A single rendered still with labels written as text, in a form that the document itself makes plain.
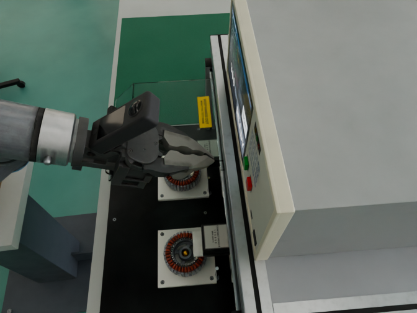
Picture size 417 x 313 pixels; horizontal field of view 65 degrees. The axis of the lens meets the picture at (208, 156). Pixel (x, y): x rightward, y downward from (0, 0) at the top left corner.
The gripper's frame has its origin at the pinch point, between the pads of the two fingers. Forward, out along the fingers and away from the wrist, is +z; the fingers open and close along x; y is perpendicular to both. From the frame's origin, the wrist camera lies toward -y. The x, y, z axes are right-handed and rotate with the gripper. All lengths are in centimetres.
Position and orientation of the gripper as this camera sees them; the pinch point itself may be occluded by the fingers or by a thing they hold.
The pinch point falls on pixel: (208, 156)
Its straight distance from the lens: 53.1
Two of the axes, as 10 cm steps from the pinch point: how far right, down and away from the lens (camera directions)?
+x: 0.8, 8.5, -5.3
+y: -4.2, 5.1, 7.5
